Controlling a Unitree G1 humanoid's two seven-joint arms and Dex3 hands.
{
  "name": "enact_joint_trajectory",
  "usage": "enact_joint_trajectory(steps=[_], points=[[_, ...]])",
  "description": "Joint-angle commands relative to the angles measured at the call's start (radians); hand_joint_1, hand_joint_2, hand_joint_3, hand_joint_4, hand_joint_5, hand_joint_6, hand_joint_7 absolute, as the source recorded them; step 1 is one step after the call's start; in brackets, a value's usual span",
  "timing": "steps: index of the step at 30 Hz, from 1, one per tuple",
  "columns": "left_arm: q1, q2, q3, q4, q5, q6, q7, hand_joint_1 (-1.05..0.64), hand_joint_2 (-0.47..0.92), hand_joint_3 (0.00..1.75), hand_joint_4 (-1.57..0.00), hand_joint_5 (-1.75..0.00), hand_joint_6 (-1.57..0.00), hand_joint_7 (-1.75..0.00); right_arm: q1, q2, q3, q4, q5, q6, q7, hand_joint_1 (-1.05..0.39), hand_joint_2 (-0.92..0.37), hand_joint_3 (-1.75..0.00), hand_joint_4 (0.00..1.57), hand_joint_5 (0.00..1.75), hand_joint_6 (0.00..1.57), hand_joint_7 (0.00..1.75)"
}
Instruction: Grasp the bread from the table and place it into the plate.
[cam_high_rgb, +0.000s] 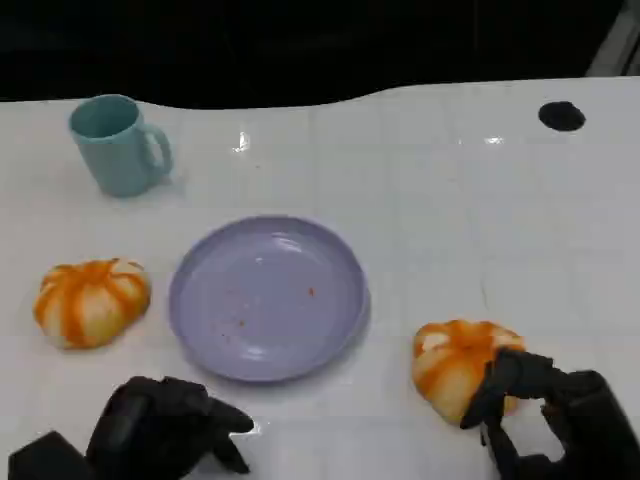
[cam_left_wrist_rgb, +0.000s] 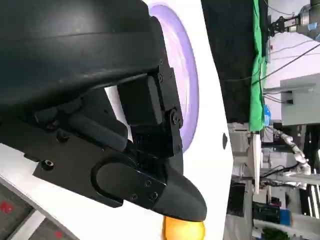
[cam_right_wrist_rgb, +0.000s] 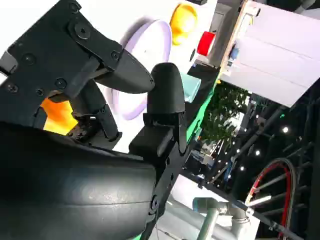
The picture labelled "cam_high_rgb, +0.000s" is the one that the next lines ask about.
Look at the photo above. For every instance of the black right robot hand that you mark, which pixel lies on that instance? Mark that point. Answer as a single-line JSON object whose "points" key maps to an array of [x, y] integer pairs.
{"points": [[595, 425]]}

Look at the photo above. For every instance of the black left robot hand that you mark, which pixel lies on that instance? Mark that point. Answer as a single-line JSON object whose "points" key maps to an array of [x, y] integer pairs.
{"points": [[145, 430]]}

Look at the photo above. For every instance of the orange and white bread roll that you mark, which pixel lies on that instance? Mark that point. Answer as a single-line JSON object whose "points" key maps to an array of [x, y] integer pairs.
{"points": [[450, 365], [92, 305]]}

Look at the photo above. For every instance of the lilac plate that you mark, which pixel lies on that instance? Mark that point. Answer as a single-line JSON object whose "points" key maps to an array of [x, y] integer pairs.
{"points": [[270, 300]]}

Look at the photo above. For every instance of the pale green mug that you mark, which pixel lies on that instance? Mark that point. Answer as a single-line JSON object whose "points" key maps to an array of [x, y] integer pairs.
{"points": [[114, 162]]}

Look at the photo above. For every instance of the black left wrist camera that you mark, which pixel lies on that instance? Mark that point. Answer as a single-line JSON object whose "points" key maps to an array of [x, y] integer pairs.
{"points": [[47, 460]]}

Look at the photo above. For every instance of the grey metal frame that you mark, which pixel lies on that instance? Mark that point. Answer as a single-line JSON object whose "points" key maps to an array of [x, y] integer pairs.
{"points": [[617, 45]]}

